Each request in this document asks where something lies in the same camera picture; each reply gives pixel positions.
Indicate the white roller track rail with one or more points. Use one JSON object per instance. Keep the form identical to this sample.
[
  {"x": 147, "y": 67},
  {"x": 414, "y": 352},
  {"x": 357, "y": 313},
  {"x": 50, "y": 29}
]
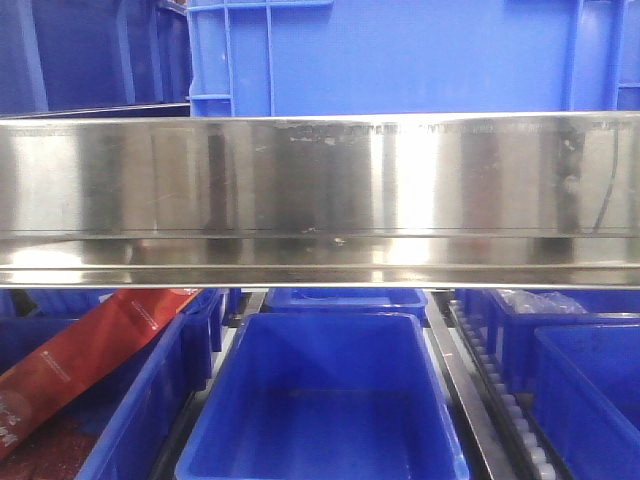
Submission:
[{"x": 517, "y": 435}]

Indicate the blue bin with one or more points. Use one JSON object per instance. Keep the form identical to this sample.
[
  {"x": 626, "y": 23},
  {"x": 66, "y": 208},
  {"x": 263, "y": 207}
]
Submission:
[
  {"x": 216, "y": 305},
  {"x": 586, "y": 398},
  {"x": 509, "y": 336},
  {"x": 325, "y": 396},
  {"x": 115, "y": 430},
  {"x": 350, "y": 299}
]

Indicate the red packaging box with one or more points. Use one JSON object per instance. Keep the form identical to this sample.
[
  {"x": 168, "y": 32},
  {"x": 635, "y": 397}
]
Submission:
[{"x": 67, "y": 365}]

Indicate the large blue upper crate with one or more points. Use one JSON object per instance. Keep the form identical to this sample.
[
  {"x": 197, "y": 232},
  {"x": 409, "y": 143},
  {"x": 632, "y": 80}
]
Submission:
[{"x": 300, "y": 58}]

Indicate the stainless steel shelf beam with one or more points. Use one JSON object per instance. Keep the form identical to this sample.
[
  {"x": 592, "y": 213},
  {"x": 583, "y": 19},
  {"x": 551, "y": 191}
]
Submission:
[{"x": 526, "y": 199}]

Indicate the blue rear right bin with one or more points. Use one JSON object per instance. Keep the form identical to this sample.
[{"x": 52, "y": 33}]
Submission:
[{"x": 509, "y": 336}]

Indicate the clear plastic bag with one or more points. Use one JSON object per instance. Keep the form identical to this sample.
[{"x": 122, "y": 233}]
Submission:
[{"x": 526, "y": 302}]

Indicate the dark blue upper left crate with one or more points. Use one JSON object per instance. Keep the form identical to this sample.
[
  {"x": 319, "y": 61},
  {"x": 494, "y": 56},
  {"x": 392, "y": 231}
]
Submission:
[{"x": 69, "y": 55}]

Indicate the blue rear center bin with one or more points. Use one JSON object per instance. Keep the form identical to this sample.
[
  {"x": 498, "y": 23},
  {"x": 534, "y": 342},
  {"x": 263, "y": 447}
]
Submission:
[{"x": 350, "y": 299}]

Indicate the blue rear left bin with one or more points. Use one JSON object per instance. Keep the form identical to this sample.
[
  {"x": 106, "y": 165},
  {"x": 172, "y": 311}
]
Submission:
[{"x": 216, "y": 305}]

